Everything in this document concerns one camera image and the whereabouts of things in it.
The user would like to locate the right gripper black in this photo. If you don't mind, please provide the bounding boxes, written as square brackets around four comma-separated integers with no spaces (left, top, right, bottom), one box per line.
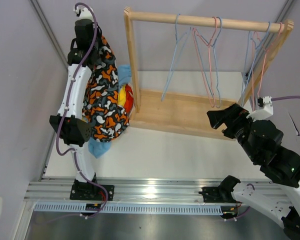
[205,102,259,162]

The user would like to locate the yellow shorts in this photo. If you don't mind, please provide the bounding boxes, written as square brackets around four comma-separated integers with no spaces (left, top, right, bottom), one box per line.
[118,84,126,106]

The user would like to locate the black orange camouflage shorts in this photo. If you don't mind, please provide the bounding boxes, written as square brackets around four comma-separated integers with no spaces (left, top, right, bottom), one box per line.
[82,36,130,143]

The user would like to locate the pink wire hanger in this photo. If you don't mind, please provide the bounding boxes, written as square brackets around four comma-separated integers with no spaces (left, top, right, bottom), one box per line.
[246,22,286,100]
[192,16,220,108]

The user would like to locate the orange red shorts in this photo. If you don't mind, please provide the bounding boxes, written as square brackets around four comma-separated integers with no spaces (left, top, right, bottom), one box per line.
[122,84,134,115]

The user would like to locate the blue wire hanger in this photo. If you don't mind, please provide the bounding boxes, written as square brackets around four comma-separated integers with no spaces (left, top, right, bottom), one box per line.
[160,13,191,102]

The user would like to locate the light blue shorts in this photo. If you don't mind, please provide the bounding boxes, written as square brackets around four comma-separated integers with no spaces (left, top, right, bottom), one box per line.
[88,64,132,158]

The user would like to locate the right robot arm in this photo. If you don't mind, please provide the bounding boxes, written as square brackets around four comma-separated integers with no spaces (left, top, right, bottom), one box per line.
[206,103,300,240]

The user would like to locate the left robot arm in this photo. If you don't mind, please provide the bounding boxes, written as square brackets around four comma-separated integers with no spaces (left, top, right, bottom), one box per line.
[49,19,99,200]

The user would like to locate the wooden clothes rack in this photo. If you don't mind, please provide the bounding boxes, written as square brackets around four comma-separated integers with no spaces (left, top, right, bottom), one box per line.
[123,7,294,139]

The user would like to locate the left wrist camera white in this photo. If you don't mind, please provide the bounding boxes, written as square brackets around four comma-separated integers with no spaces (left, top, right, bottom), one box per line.
[73,6,94,22]

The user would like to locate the aluminium frame post left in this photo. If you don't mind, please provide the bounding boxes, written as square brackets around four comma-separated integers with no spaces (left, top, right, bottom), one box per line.
[28,0,68,69]

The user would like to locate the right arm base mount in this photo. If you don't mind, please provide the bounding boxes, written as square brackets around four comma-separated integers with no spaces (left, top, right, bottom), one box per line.
[198,175,241,204]

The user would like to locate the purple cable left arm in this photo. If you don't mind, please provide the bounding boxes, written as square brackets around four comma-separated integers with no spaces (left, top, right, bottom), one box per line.
[55,2,108,218]

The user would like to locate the aluminium mounting rail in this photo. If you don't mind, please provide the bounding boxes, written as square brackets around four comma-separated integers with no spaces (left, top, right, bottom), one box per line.
[23,178,291,202]

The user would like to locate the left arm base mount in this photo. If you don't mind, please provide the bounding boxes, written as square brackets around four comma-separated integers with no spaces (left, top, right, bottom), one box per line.
[69,179,106,201]

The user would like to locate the slotted cable duct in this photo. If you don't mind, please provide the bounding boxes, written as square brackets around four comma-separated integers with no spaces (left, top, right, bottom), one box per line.
[34,202,223,216]

